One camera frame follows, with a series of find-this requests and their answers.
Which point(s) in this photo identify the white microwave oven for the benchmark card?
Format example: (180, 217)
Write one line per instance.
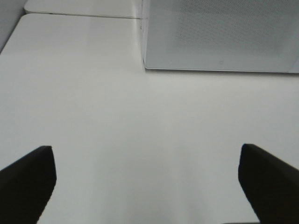
(222, 35)

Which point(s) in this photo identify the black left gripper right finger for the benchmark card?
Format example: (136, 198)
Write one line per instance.
(270, 185)

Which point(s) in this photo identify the white microwave door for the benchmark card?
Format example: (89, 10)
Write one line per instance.
(222, 35)

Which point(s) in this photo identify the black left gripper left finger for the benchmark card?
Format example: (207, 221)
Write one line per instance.
(26, 187)

